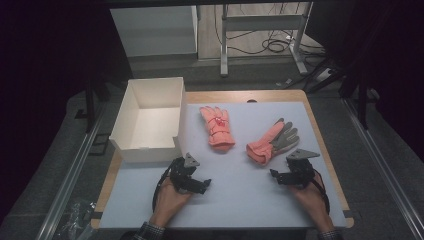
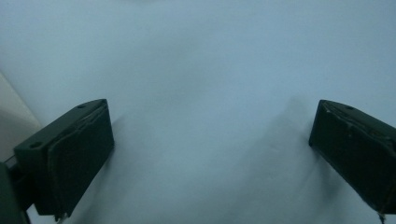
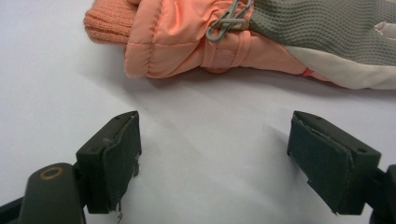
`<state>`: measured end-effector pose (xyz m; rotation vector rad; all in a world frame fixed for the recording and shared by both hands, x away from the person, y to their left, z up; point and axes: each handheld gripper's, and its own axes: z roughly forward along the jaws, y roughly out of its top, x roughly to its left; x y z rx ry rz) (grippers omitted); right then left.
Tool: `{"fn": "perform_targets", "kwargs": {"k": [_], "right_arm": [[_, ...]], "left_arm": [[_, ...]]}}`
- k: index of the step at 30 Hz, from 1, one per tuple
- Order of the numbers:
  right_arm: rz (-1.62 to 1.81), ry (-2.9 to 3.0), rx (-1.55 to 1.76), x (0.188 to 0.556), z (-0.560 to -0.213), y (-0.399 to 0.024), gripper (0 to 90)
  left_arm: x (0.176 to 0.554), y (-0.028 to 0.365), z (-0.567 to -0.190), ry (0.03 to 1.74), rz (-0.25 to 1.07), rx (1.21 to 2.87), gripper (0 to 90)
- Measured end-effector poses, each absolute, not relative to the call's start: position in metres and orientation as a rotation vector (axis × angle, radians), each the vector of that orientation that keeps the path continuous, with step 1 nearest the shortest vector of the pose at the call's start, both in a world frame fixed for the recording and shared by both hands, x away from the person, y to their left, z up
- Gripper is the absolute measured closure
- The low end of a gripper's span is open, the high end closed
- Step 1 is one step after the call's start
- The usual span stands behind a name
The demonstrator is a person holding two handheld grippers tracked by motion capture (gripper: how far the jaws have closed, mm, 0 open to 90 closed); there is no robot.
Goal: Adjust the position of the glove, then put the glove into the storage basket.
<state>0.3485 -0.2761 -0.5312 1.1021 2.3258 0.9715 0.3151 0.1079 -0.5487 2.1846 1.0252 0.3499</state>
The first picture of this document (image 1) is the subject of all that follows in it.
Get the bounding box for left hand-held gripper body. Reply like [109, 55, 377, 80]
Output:
[169, 152, 202, 195]

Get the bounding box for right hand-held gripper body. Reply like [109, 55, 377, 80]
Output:
[282, 148, 321, 190]

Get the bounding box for pink and grey glove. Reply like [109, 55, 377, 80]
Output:
[245, 117, 301, 166]

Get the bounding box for white cardboard box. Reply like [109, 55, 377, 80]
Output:
[108, 76, 189, 164]

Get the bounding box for pink glove with red pattern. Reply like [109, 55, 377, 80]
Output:
[199, 105, 237, 152]

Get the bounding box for person's left hand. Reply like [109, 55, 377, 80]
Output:
[149, 177, 193, 229]

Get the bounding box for person's right hand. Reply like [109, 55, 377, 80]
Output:
[288, 172, 335, 233]

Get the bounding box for pale blue table mat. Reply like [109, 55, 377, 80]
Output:
[99, 101, 348, 230]

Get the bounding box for power strip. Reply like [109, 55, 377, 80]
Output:
[313, 67, 335, 83]

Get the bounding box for clear plastic bag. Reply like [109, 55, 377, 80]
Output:
[54, 197, 98, 240]

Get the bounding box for white cabinet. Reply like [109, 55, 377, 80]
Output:
[109, 4, 199, 58]

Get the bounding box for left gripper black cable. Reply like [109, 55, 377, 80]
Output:
[151, 163, 178, 213]

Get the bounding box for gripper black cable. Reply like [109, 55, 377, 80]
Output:
[151, 163, 178, 213]
[311, 167, 331, 215]

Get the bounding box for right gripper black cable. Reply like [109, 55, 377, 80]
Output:
[311, 167, 331, 215]

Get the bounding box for aluminium rail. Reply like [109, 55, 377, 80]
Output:
[342, 97, 424, 240]
[34, 102, 108, 240]

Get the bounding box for black floor bracket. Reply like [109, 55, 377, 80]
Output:
[88, 132, 111, 157]

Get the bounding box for black stand post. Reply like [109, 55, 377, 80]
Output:
[84, 77, 98, 135]

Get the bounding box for black floor cables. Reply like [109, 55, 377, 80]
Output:
[213, 2, 326, 57]

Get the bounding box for grey metal desk frame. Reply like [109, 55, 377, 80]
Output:
[219, 1, 315, 78]

